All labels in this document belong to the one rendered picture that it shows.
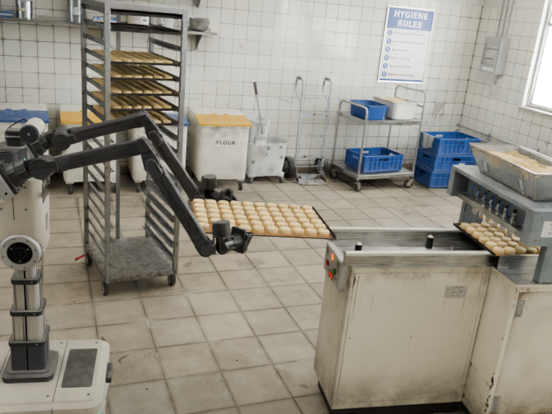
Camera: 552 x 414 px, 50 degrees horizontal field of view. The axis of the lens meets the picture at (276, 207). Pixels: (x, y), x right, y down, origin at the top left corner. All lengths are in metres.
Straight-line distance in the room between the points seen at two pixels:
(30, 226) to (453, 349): 2.00
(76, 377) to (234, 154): 3.71
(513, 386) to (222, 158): 3.90
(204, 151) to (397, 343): 3.64
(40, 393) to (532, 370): 2.21
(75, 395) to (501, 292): 1.92
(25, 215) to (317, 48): 4.97
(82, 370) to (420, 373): 1.59
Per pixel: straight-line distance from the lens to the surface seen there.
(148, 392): 3.18
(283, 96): 6.86
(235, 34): 6.59
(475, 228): 3.13
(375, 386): 3.01
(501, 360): 2.97
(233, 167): 6.15
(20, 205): 2.48
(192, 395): 3.15
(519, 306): 2.87
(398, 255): 2.69
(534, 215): 2.69
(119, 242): 4.47
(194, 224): 2.25
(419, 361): 3.02
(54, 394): 2.77
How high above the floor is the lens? 1.90
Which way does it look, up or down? 19 degrees down
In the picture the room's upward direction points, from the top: 5 degrees clockwise
